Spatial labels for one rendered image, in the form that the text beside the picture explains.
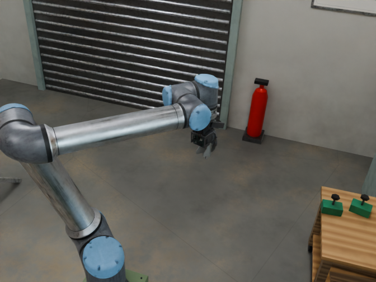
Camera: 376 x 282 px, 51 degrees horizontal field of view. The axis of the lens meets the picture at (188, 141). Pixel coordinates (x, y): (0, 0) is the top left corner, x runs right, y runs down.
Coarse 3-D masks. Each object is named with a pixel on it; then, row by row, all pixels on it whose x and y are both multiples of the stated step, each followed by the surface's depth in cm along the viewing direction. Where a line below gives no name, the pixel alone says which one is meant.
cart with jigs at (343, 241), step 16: (336, 192) 240; (352, 192) 241; (320, 208) 246; (336, 208) 221; (352, 208) 225; (368, 208) 223; (320, 224) 253; (336, 224) 218; (352, 224) 219; (368, 224) 219; (320, 240) 254; (336, 240) 208; (352, 240) 209; (368, 240) 210; (320, 256) 243; (336, 256) 199; (352, 256) 200; (368, 256) 200; (320, 272) 208; (336, 272) 232; (352, 272) 235; (368, 272) 233
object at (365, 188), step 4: (372, 164) 308; (372, 168) 306; (368, 172) 316; (372, 172) 303; (368, 176) 313; (372, 176) 300; (368, 180) 310; (372, 180) 297; (364, 184) 320; (368, 184) 307; (372, 184) 294; (364, 188) 317; (368, 188) 304; (372, 188) 292; (364, 192) 313; (368, 192) 301; (372, 192) 289; (372, 196) 286
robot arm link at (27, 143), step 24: (192, 96) 139; (96, 120) 123; (120, 120) 124; (144, 120) 127; (168, 120) 130; (192, 120) 132; (0, 144) 115; (24, 144) 112; (48, 144) 114; (72, 144) 118; (96, 144) 122
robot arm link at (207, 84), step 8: (200, 80) 147; (208, 80) 148; (216, 80) 149; (200, 88) 147; (208, 88) 148; (216, 88) 150; (200, 96) 148; (208, 96) 149; (216, 96) 152; (208, 104) 151; (216, 104) 154
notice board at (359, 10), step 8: (312, 0) 311; (320, 0) 310; (328, 0) 308; (336, 0) 306; (344, 0) 304; (352, 0) 303; (360, 0) 301; (368, 0) 299; (328, 8) 311; (336, 8) 309; (344, 8) 307; (352, 8) 306; (360, 8) 304; (368, 8) 302
